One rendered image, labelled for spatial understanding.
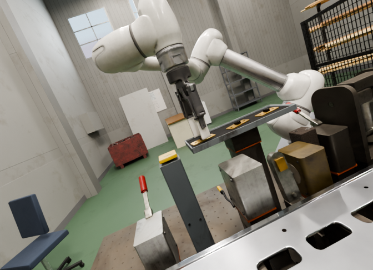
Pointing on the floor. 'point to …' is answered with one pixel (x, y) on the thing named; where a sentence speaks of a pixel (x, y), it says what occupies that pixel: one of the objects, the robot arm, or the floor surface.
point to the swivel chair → (21, 220)
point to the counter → (179, 129)
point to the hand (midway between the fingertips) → (198, 128)
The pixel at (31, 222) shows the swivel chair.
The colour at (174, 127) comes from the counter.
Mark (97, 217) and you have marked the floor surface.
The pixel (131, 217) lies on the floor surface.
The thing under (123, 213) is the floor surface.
